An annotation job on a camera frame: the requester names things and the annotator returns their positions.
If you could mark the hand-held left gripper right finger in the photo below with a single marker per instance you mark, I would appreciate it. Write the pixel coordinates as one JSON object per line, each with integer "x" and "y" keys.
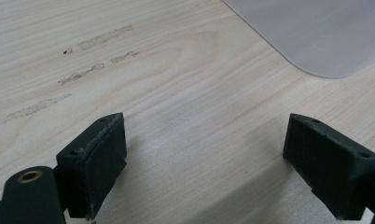
{"x": 325, "y": 161}

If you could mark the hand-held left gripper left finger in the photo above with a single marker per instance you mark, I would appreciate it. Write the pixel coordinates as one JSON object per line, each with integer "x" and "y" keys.
{"x": 95, "y": 161}

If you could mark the clear plastic storage box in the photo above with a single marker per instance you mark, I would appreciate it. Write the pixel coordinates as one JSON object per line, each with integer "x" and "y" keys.
{"x": 316, "y": 31}

